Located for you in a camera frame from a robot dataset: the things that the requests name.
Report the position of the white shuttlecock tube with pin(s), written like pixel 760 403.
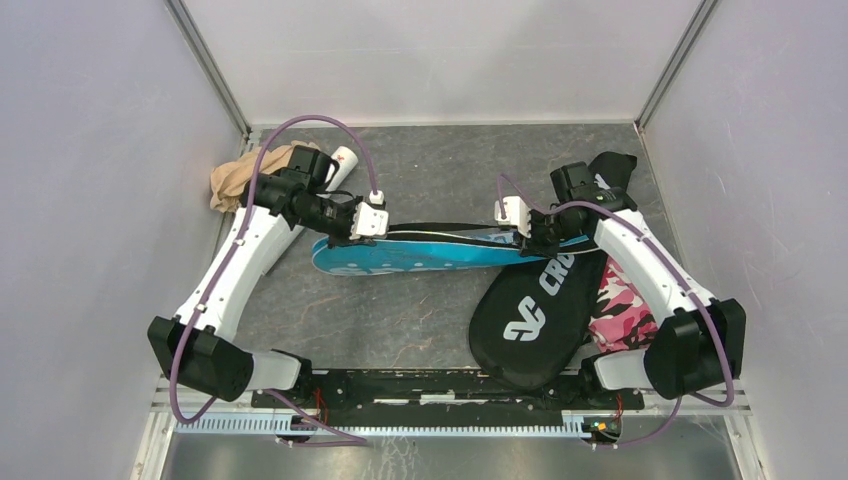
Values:
pixel 290 197

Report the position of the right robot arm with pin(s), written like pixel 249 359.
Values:
pixel 697 348

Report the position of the beige cloth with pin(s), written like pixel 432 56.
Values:
pixel 230 180

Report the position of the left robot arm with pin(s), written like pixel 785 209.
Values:
pixel 195 347

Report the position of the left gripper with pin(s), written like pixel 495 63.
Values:
pixel 352 205

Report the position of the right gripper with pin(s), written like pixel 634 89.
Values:
pixel 535 247

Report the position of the black Crossway racket bag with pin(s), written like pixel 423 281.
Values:
pixel 534 317

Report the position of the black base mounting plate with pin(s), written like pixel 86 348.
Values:
pixel 443 398

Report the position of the blue Sport racket bag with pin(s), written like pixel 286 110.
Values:
pixel 375 247

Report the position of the pink camouflage cloth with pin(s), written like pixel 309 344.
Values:
pixel 621 319

